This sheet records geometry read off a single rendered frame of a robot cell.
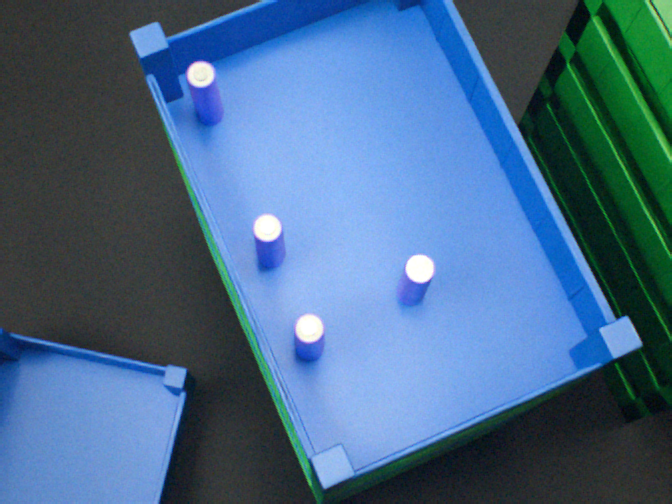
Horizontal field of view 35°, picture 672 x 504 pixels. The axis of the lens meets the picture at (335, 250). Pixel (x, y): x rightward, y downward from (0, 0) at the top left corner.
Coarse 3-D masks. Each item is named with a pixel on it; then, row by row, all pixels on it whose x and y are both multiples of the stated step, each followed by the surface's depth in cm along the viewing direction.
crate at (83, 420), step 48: (0, 336) 100; (0, 384) 107; (48, 384) 107; (96, 384) 107; (144, 384) 107; (192, 384) 105; (0, 432) 105; (48, 432) 106; (96, 432) 106; (144, 432) 106; (0, 480) 104; (48, 480) 104; (96, 480) 104; (144, 480) 105
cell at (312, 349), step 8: (296, 320) 62; (304, 320) 62; (312, 320) 62; (320, 320) 62; (296, 328) 62; (304, 328) 62; (312, 328) 62; (320, 328) 62; (296, 336) 62; (304, 336) 62; (312, 336) 62; (320, 336) 62; (296, 344) 65; (304, 344) 62; (312, 344) 62; (320, 344) 63; (304, 352) 65; (312, 352) 65; (320, 352) 66
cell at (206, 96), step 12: (192, 72) 66; (204, 72) 66; (192, 84) 66; (204, 84) 66; (216, 84) 67; (192, 96) 68; (204, 96) 67; (216, 96) 68; (204, 108) 69; (216, 108) 69; (204, 120) 71; (216, 120) 71
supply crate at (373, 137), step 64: (320, 0) 71; (384, 0) 74; (448, 0) 69; (256, 64) 73; (320, 64) 73; (384, 64) 73; (448, 64) 73; (192, 128) 72; (256, 128) 72; (320, 128) 72; (384, 128) 72; (448, 128) 72; (512, 128) 66; (256, 192) 70; (320, 192) 71; (384, 192) 71; (448, 192) 71; (512, 192) 71; (256, 256) 69; (320, 256) 69; (384, 256) 69; (448, 256) 70; (512, 256) 70; (576, 256) 64; (256, 320) 63; (384, 320) 68; (448, 320) 68; (512, 320) 68; (576, 320) 69; (320, 384) 67; (384, 384) 67; (448, 384) 67; (512, 384) 67; (320, 448) 66; (384, 448) 66
